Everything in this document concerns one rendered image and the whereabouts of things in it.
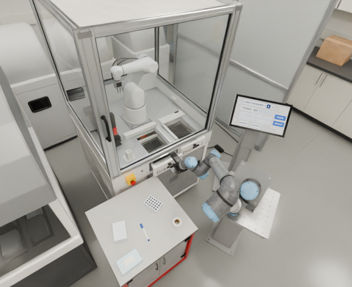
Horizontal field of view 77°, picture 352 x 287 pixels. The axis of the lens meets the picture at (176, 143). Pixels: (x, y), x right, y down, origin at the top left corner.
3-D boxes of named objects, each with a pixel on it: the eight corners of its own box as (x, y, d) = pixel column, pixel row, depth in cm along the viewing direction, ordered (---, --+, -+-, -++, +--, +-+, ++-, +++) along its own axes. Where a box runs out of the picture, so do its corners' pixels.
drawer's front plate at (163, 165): (181, 162, 197) (183, 154, 189) (154, 177, 184) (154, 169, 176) (180, 160, 198) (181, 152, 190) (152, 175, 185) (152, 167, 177)
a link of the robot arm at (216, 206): (251, 202, 157) (230, 205, 111) (236, 216, 160) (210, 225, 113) (238, 189, 163) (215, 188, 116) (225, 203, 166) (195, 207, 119)
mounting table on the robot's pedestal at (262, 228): (275, 200, 196) (280, 193, 188) (262, 245, 168) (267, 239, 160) (227, 177, 210) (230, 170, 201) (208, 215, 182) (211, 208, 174)
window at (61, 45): (109, 163, 156) (78, 37, 95) (107, 163, 156) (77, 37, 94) (68, 101, 202) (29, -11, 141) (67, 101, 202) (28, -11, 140)
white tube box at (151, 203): (162, 205, 173) (163, 203, 170) (156, 213, 168) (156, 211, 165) (150, 197, 177) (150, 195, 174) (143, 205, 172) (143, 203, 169)
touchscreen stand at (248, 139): (248, 201, 267) (283, 142, 194) (212, 191, 273) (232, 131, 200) (249, 169, 301) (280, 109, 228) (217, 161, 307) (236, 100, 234)
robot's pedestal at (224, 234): (241, 231, 241) (266, 194, 186) (232, 256, 222) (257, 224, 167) (216, 217, 250) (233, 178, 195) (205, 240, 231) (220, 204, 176)
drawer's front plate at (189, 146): (204, 144, 214) (206, 136, 206) (180, 157, 201) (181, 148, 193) (203, 143, 215) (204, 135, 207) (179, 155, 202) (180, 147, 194)
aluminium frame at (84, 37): (212, 130, 209) (244, 4, 134) (111, 180, 164) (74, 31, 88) (157, 83, 260) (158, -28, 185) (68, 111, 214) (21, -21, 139)
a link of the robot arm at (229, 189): (237, 182, 109) (209, 145, 154) (222, 197, 111) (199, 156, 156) (252, 193, 113) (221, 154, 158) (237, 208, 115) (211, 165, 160)
